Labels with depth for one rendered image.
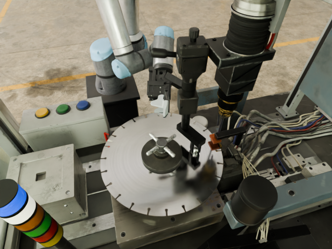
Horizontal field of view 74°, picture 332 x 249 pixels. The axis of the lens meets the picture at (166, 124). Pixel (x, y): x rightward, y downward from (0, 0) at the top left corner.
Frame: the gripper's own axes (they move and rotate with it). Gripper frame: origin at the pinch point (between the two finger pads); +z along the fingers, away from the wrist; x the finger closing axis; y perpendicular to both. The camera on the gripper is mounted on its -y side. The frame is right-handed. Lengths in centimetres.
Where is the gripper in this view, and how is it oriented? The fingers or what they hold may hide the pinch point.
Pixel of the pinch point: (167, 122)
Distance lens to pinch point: 77.2
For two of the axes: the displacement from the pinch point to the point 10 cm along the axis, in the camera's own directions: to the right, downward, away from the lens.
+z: -0.3, 9.8, -1.8
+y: -10.0, -0.2, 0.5
